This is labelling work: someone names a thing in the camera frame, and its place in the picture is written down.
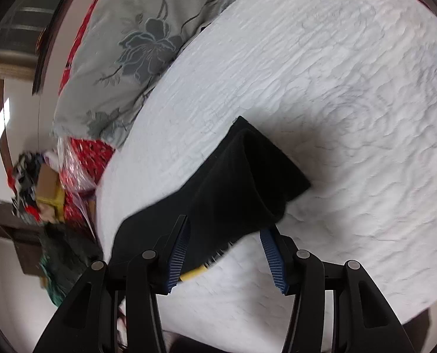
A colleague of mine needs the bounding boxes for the black pants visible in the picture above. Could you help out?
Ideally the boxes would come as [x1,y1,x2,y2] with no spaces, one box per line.
[110,116,311,272]

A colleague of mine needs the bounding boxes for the dark green garment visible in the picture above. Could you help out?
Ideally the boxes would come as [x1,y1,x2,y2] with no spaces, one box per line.
[40,223,103,307]

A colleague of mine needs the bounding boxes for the brown cardboard box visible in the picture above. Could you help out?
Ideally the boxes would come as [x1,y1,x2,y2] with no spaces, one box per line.
[36,163,65,223]

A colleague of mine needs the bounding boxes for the clear plastic bag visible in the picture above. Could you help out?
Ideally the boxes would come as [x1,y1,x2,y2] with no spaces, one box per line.
[57,138,96,237]

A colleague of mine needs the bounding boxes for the pile of mixed clothes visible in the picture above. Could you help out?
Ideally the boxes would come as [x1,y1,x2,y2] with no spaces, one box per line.
[8,151,44,226]

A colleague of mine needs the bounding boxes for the red patterned bedding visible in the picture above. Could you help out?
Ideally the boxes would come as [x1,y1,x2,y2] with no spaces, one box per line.
[60,0,114,216]

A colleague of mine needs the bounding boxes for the white quilted mattress cover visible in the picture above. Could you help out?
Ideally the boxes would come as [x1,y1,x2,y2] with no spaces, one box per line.
[94,0,437,353]

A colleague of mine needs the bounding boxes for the grey floral pillow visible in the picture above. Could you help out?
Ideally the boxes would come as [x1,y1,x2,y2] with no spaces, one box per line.
[53,0,236,147]

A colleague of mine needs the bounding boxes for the dark wooden headboard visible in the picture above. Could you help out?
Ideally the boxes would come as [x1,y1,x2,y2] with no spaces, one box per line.
[31,0,74,95]

